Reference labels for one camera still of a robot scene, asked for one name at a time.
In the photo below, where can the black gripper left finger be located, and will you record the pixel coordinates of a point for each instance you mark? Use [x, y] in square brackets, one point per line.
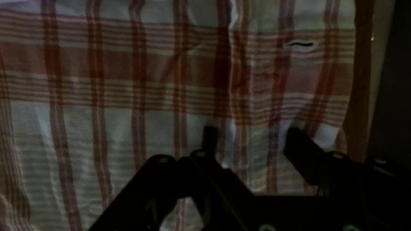
[172, 187]

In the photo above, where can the red striped white towel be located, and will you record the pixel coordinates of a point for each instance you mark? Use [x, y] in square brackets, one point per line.
[150, 106]

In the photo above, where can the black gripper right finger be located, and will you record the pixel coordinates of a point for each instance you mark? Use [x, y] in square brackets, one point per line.
[355, 192]

